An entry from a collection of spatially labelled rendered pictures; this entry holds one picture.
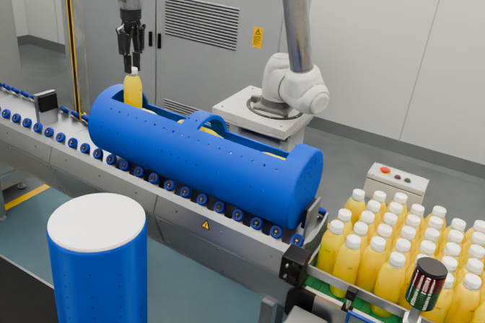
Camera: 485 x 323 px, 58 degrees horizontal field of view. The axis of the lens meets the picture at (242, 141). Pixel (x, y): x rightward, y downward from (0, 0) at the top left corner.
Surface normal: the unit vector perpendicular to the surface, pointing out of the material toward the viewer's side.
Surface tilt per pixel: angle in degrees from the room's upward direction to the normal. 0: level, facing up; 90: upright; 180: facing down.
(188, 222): 70
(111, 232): 0
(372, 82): 90
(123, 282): 88
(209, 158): 64
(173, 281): 0
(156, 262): 0
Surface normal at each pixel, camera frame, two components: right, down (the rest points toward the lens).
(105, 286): 0.40, 0.44
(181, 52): -0.48, 0.36
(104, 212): 0.09, -0.89
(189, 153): -0.44, -0.03
